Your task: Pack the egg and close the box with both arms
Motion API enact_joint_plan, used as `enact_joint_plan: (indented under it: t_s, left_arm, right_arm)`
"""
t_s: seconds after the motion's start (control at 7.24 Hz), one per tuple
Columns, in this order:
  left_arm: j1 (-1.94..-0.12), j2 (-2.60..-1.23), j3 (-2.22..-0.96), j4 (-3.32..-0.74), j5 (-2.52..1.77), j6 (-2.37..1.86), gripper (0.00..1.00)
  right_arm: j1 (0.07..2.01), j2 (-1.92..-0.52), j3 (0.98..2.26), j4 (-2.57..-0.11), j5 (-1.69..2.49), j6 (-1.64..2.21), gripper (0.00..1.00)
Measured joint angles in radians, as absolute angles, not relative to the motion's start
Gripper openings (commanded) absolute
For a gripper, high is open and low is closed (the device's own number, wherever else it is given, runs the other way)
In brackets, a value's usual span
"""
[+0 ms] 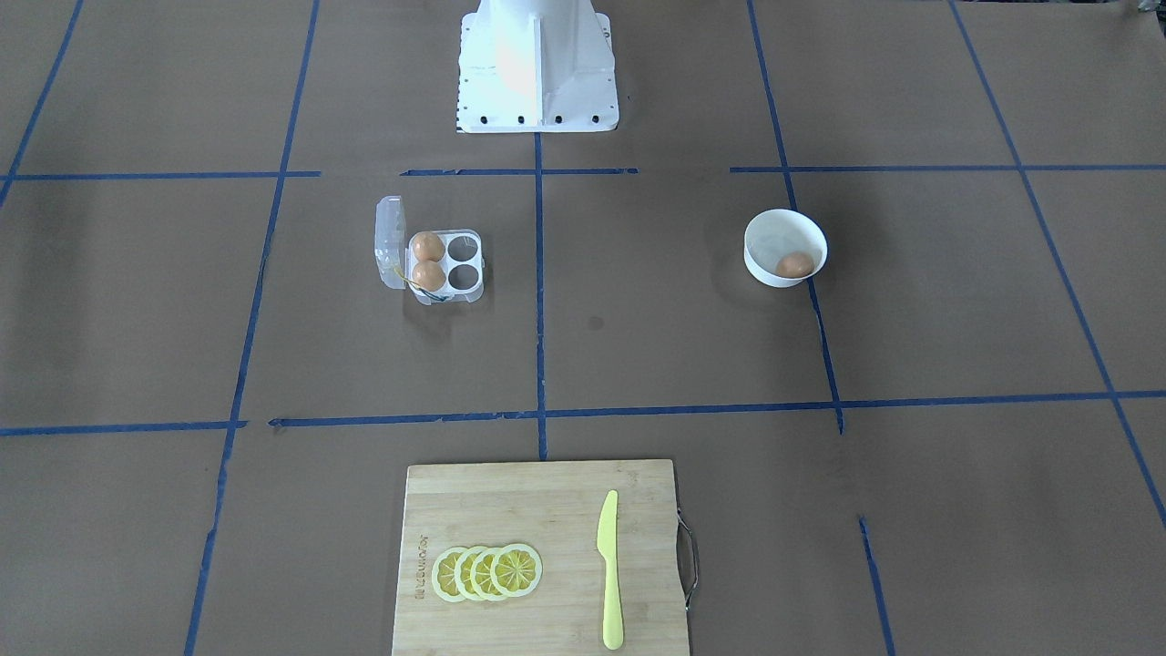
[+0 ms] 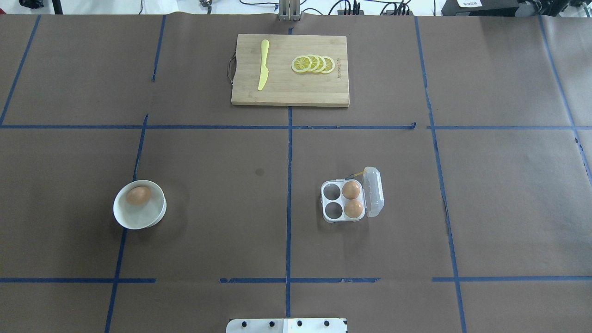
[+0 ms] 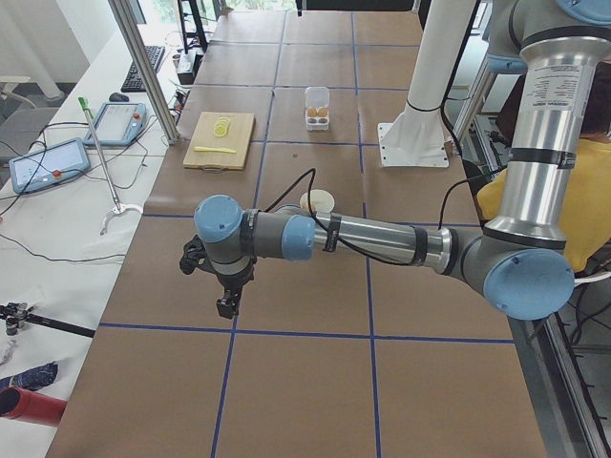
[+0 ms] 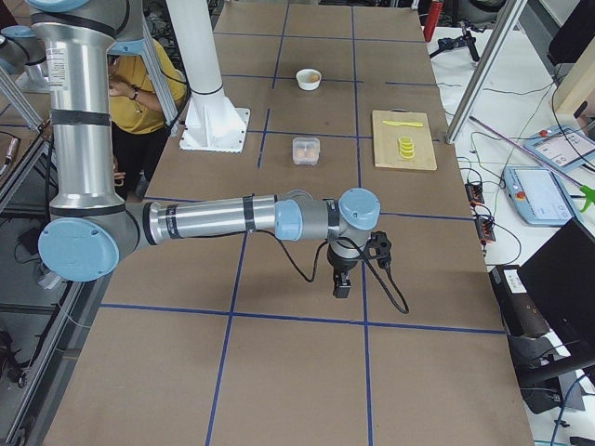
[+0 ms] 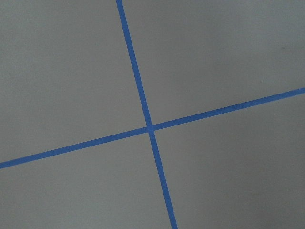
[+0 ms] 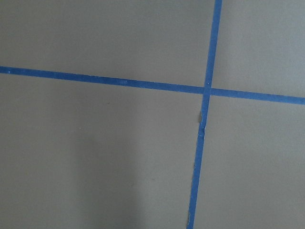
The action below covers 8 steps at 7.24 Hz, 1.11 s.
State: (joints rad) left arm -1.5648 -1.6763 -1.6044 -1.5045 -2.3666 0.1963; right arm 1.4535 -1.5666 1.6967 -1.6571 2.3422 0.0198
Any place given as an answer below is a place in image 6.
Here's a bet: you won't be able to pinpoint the blue tape line lengthwise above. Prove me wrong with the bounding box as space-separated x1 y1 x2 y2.
186 0 223 229

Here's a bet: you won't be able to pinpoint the blue tape line crosswise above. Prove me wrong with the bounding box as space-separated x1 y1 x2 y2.
0 66 305 105

